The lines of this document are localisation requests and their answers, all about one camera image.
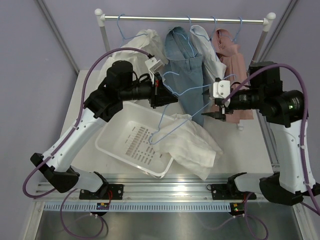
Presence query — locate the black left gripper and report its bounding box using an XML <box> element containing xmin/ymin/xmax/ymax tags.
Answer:
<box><xmin>119</xmin><ymin>71</ymin><xmax>178</xmax><ymax>109</ymax></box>

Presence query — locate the blue denim skirt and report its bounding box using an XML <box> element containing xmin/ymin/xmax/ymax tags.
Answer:
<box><xmin>164</xmin><ymin>26</ymin><xmax>205</xmax><ymax>126</ymax></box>

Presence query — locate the white pleated skirt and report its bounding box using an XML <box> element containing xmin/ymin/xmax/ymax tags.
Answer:
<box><xmin>149</xmin><ymin>113</ymin><xmax>223</xmax><ymax>181</ymax></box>

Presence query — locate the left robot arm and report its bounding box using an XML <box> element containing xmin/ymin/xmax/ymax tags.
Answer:
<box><xmin>30</xmin><ymin>60</ymin><xmax>223</xmax><ymax>199</ymax></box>

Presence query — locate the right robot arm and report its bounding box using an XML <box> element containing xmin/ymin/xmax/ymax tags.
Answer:
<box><xmin>208</xmin><ymin>61</ymin><xmax>320</xmax><ymax>206</ymax></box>

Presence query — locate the white shirt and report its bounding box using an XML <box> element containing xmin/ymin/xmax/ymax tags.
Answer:
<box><xmin>189</xmin><ymin>25</ymin><xmax>227</xmax><ymax>85</ymax></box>

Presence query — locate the pink ruffled dress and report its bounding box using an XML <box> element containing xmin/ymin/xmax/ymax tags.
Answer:
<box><xmin>211</xmin><ymin>28</ymin><xmax>254</xmax><ymax>124</ymax></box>

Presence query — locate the white plastic basket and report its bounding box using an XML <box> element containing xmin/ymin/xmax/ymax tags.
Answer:
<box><xmin>95</xmin><ymin>101</ymin><xmax>173</xmax><ymax>179</ymax></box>

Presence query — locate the white ruffled dress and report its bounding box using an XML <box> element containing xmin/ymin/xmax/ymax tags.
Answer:
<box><xmin>96</xmin><ymin>29</ymin><xmax>169</xmax><ymax>86</ymax></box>

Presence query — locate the metal clothes rack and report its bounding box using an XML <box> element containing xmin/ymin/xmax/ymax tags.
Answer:
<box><xmin>94</xmin><ymin>8</ymin><xmax>277</xmax><ymax>131</ymax></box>

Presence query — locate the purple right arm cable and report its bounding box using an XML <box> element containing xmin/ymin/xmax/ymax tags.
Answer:
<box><xmin>222</xmin><ymin>63</ymin><xmax>320</xmax><ymax>216</ymax></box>

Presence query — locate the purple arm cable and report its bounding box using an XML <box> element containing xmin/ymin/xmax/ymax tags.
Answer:
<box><xmin>222</xmin><ymin>63</ymin><xmax>320</xmax><ymax>216</ymax></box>
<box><xmin>22</xmin><ymin>48</ymin><xmax>153</xmax><ymax>200</ymax></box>

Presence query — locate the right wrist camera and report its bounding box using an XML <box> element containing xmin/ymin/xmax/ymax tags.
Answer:
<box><xmin>212</xmin><ymin>78</ymin><xmax>231</xmax><ymax>99</ymax></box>

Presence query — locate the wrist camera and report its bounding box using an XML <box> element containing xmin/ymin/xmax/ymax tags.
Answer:
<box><xmin>145</xmin><ymin>57</ymin><xmax>165</xmax><ymax>76</ymax></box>
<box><xmin>212</xmin><ymin>78</ymin><xmax>231</xmax><ymax>99</ymax></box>

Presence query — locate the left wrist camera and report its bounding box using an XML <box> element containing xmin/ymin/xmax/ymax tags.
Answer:
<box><xmin>145</xmin><ymin>57</ymin><xmax>165</xmax><ymax>76</ymax></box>

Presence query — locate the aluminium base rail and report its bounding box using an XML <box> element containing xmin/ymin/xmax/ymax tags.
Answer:
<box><xmin>32</xmin><ymin>173</ymin><xmax>276</xmax><ymax>201</ymax></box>

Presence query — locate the white slotted cable duct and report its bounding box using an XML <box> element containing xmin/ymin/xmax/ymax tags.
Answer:
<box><xmin>43</xmin><ymin>202</ymin><xmax>231</xmax><ymax>213</ymax></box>

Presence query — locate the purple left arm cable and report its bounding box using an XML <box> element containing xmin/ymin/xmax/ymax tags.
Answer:
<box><xmin>22</xmin><ymin>48</ymin><xmax>153</xmax><ymax>200</ymax></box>

